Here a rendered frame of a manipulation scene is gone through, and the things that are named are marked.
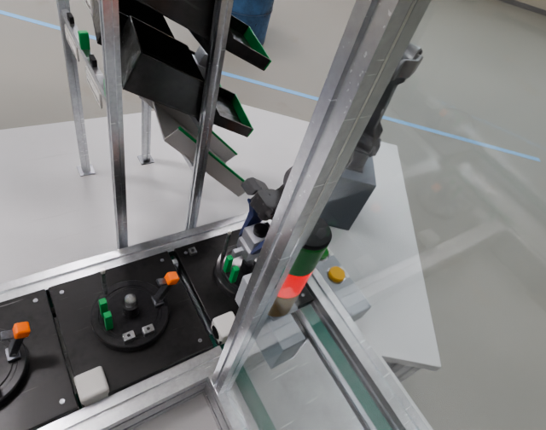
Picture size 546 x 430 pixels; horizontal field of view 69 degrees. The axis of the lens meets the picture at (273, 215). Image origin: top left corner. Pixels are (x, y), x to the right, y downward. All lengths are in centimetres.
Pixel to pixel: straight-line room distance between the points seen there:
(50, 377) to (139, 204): 52
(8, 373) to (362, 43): 72
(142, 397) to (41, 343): 20
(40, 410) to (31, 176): 66
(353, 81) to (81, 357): 68
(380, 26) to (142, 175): 103
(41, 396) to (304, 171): 61
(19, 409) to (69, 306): 18
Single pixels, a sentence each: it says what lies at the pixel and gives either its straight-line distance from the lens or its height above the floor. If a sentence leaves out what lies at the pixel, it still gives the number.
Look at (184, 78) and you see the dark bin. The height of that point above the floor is 133.
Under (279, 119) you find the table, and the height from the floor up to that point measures 86.
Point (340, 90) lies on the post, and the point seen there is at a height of 159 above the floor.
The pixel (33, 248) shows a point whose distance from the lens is 109.
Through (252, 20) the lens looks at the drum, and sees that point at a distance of 378.
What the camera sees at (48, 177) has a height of 86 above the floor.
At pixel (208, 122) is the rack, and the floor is 125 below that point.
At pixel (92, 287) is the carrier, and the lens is 88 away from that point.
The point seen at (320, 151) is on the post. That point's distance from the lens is 31.
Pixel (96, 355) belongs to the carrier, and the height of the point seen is 97.
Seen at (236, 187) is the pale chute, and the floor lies 103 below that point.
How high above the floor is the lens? 172
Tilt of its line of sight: 47 degrees down
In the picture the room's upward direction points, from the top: 21 degrees clockwise
